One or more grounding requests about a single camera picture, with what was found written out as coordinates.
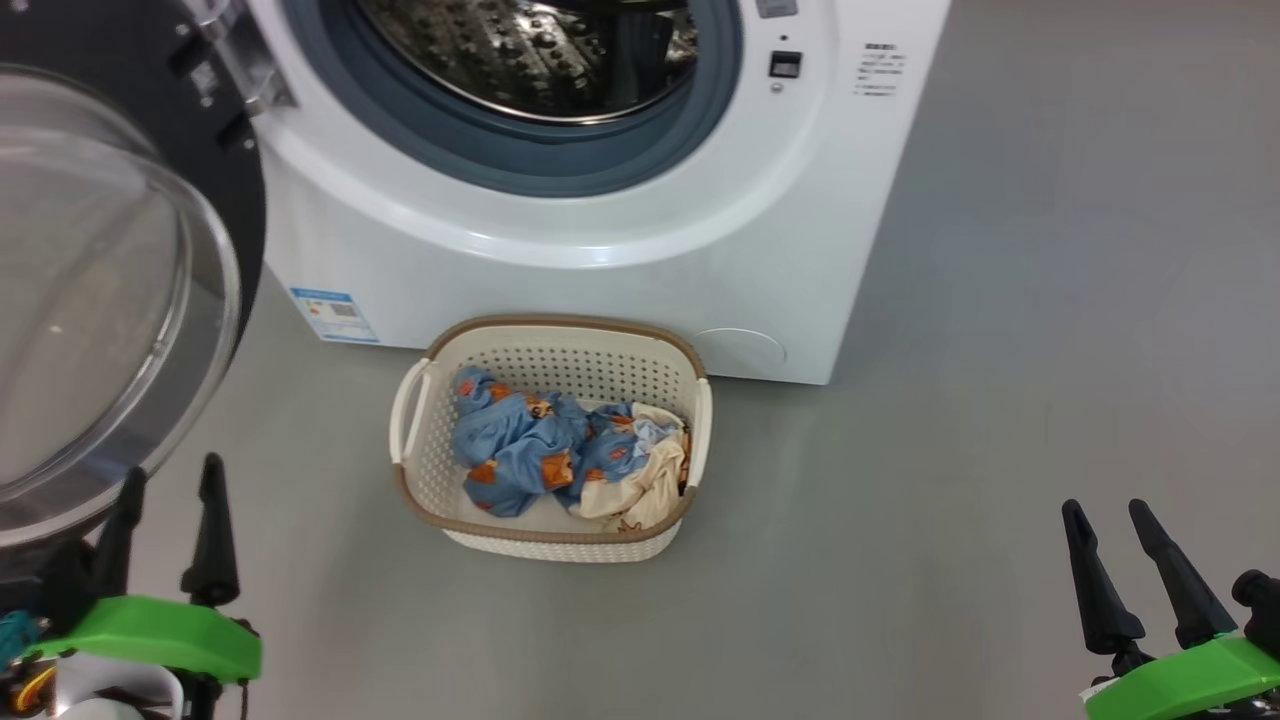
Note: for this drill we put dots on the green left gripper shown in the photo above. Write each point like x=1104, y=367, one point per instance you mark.
x=160, y=635

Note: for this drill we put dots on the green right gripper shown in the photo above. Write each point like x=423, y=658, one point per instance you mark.
x=1190, y=680

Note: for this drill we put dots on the washing machine glass door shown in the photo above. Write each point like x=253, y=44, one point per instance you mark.
x=100, y=300

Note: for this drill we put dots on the blue garment with orange prints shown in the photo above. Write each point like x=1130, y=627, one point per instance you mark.
x=510, y=440

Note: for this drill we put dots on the cream garment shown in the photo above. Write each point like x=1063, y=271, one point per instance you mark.
x=650, y=485

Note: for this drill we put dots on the metal door hinge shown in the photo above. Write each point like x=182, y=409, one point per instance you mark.
x=245, y=60

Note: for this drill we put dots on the white front-load washing machine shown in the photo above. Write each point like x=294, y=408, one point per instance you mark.
x=600, y=290

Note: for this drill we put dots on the stainless steel washing machine drum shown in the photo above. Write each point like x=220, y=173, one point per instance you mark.
x=520, y=60

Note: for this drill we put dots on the blue energy label sticker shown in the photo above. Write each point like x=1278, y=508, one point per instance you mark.
x=335, y=315

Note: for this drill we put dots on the cream perforated laundry basket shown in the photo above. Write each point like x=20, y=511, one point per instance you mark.
x=560, y=350

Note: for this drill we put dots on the round white filter cover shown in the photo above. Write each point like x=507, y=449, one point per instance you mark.
x=740, y=352

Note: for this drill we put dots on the grey warning sticker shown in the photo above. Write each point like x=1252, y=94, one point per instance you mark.
x=776, y=7

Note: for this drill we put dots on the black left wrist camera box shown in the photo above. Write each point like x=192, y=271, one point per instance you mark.
x=68, y=590

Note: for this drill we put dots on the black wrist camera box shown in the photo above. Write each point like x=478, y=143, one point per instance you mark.
x=1262, y=610
x=68, y=590

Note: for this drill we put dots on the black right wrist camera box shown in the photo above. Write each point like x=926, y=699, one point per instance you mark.
x=1262, y=610

